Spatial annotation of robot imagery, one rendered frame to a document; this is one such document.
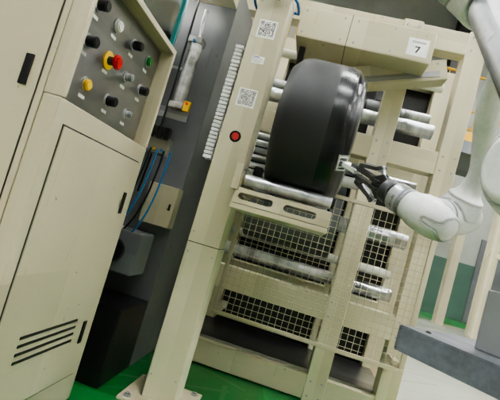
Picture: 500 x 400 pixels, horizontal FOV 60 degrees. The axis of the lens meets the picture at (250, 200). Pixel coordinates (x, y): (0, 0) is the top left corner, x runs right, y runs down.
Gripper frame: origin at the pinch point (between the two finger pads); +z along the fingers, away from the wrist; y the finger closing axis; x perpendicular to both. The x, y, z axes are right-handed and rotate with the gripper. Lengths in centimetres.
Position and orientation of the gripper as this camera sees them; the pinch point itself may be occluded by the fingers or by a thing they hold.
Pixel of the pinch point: (351, 167)
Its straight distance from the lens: 150.2
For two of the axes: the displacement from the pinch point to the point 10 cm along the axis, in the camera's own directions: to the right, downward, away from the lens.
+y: -1.8, 8.8, 4.4
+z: -4.6, -4.7, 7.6
